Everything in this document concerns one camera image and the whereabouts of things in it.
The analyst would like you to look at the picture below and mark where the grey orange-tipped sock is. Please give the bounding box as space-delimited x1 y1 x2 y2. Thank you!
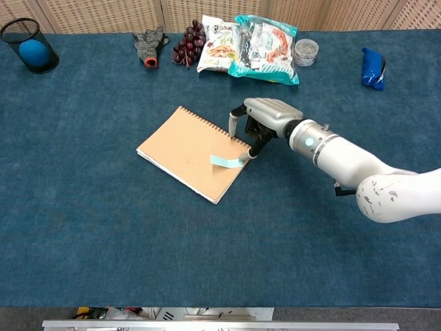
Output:
132 26 171 69

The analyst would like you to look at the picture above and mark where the blue ball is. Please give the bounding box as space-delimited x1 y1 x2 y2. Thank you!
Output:
19 39 50 68

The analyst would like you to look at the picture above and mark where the blue felt table mat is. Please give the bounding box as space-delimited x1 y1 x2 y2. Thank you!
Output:
0 30 441 309

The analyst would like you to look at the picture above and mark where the light blue paper strip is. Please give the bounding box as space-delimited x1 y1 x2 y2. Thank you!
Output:
209 154 245 169

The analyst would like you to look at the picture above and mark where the white snack bag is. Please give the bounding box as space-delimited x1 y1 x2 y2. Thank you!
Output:
196 14 239 74

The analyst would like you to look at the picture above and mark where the blue cookie packet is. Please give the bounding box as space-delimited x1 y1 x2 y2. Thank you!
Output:
360 47 387 92

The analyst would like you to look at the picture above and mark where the aluminium profile rail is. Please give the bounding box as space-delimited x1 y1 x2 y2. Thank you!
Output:
41 319 400 331

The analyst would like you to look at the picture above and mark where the teal shrimp snack bag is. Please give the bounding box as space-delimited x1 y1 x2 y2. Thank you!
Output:
227 14 300 86

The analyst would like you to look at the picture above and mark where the tan spiral notebook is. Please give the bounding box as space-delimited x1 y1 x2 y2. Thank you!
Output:
136 105 252 205

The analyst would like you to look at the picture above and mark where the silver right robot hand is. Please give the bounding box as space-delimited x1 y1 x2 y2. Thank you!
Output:
227 97 305 161

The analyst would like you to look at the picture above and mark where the clear round plastic container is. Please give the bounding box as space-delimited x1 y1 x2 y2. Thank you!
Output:
294 38 320 68

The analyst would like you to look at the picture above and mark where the dark red grape bunch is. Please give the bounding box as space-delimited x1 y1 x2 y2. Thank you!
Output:
171 19 207 69

